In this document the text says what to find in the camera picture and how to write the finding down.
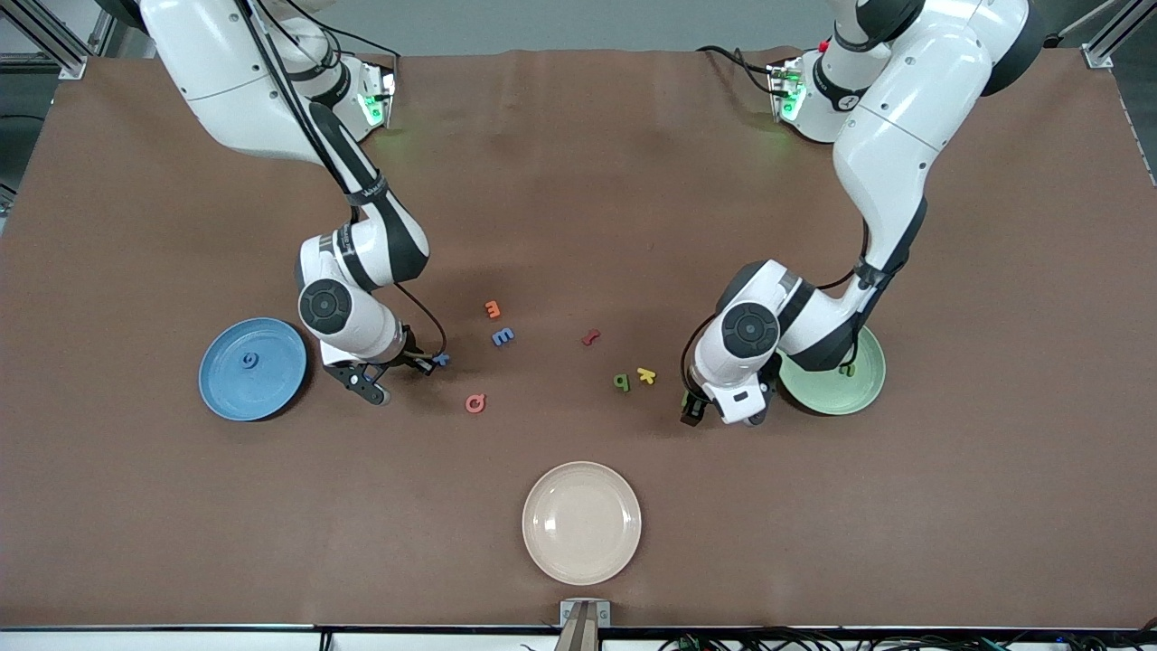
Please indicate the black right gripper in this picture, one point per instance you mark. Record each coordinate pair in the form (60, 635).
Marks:
(409, 354)

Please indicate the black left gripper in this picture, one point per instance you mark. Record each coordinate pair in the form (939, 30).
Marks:
(694, 409)

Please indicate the blue foam letter E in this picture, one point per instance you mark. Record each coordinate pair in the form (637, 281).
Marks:
(503, 336)

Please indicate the blue foam letter G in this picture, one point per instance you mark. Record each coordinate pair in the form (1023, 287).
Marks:
(243, 361)

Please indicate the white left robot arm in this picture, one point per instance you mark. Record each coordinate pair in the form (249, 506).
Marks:
(904, 117)

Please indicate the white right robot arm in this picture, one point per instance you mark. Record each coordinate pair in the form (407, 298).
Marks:
(226, 72)

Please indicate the yellow foam letter K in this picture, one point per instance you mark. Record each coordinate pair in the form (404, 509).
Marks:
(646, 375)

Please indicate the pink foam letter Q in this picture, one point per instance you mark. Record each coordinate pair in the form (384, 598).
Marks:
(469, 404)

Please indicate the orange foam letter E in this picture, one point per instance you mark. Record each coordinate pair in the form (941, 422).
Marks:
(493, 309)

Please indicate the red foam letter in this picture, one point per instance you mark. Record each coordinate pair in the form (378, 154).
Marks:
(590, 338)

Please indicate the light green plate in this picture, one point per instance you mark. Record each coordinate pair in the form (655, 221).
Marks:
(850, 395)

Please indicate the cream plate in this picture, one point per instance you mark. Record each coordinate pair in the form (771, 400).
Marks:
(582, 523)

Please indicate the blue plate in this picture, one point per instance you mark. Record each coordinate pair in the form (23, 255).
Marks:
(244, 398)

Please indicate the brown table cover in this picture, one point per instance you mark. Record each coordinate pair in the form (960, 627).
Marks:
(578, 181)

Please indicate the white table edge panel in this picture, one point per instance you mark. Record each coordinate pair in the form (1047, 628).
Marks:
(181, 642)

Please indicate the grey metal camera bracket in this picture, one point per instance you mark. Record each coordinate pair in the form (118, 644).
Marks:
(585, 617)

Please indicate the aluminium frame post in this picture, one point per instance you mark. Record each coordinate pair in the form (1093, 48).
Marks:
(1098, 56)
(68, 65)

